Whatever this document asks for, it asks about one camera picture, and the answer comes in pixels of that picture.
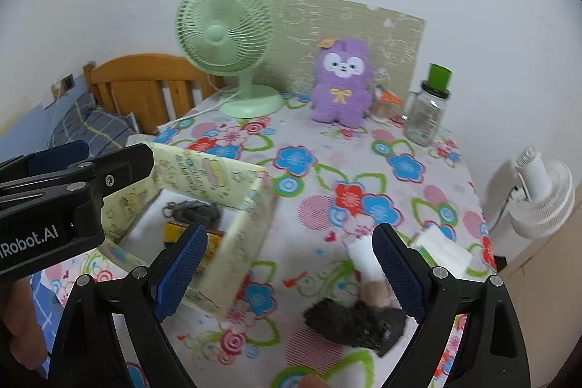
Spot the glass mug jar green lid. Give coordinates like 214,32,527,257
402,63,454,147

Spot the beige patterned wall panel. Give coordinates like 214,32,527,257
266,0,427,99

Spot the beige cabinet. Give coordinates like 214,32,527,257
498,229,582,388

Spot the white tissue packet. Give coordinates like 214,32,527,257
411,227,474,280

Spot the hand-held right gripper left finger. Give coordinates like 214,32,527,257
48,223,209,388

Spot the cotton swab container orange lid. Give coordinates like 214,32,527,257
369,83,403,124

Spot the black fluffy cloth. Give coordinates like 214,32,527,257
304,297,407,357

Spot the white fan cable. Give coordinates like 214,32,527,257
181,93,238,121

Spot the floral tablecloth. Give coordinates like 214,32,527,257
27,90,498,388

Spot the white clip fan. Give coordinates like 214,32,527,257
508,146,574,240

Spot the yellow happy birthday bag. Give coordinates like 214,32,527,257
97,141,274,318

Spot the blue plaid bedding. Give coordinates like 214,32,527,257
0,90,139,162

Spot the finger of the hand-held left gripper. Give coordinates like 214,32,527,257
0,143,155,216
0,140,90,188

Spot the purple plush toy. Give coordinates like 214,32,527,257
310,37,376,129

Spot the yellow packet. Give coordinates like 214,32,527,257
164,222,226,276

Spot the person's left hand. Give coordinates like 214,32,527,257
0,278,49,371

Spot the grey cloth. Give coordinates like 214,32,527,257
163,199,223,229

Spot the green desk fan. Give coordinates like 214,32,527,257
175,0,285,119

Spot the black fan cable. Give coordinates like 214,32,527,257
488,185,520,235

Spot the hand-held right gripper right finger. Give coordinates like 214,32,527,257
372,223,532,388

